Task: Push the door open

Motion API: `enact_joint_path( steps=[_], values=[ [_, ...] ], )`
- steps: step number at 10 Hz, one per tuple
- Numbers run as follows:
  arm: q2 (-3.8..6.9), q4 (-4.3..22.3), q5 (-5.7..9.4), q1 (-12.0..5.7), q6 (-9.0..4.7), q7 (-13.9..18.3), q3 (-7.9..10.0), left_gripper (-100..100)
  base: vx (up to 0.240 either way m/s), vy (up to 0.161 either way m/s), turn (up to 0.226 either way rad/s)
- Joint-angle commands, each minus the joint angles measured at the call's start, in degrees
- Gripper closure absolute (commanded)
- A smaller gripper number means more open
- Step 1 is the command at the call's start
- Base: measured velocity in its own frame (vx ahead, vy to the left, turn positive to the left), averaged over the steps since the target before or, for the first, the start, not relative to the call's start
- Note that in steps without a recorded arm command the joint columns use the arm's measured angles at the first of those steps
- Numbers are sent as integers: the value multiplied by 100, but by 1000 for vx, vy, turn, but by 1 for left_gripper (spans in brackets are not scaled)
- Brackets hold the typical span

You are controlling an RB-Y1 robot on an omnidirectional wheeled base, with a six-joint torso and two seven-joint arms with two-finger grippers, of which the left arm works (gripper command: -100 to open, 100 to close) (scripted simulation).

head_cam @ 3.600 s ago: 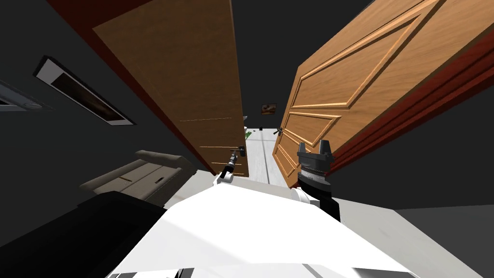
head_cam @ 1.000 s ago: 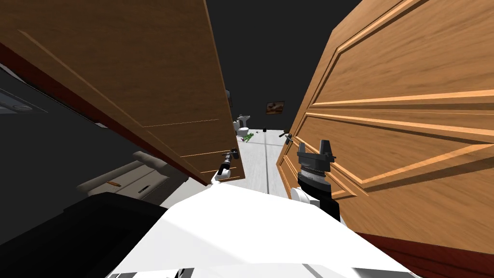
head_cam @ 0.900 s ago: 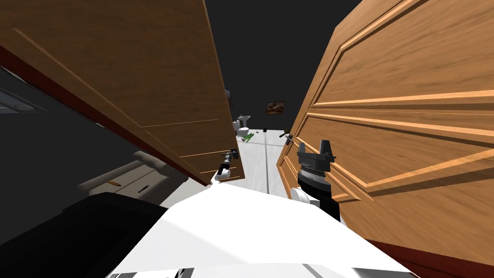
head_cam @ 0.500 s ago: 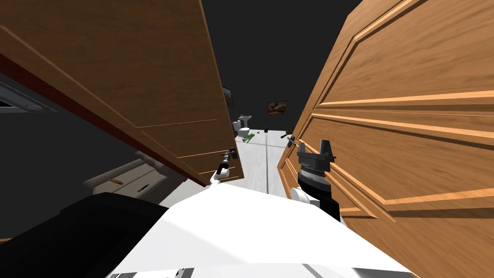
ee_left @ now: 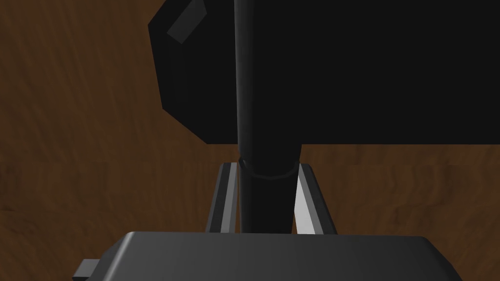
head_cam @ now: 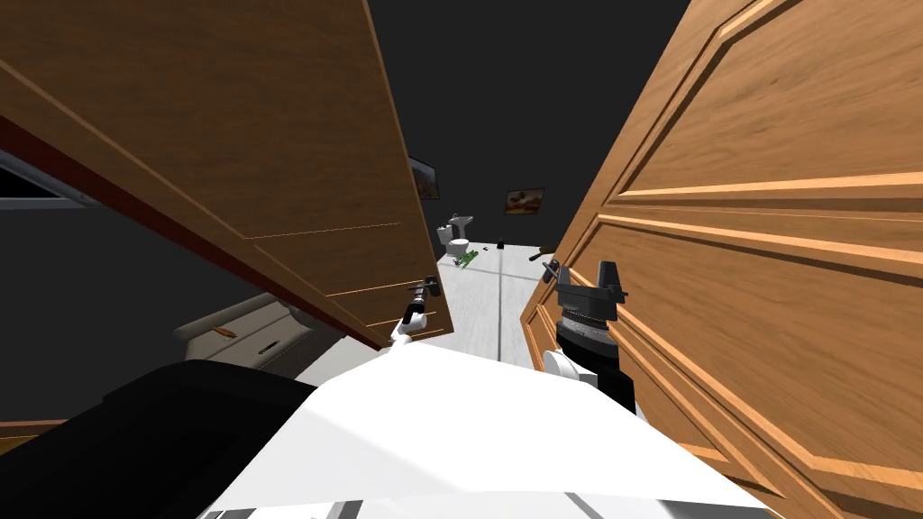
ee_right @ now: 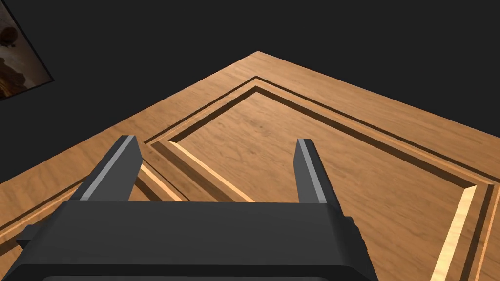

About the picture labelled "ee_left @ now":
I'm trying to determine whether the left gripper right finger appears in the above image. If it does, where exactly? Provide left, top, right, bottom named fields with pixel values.
left=292, top=163, right=338, bottom=236

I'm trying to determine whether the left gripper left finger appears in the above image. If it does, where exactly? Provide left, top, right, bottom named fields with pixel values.
left=205, top=162, right=239, bottom=235

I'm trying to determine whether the black frying pan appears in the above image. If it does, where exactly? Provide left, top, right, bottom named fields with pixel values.
left=147, top=0, right=500, bottom=235

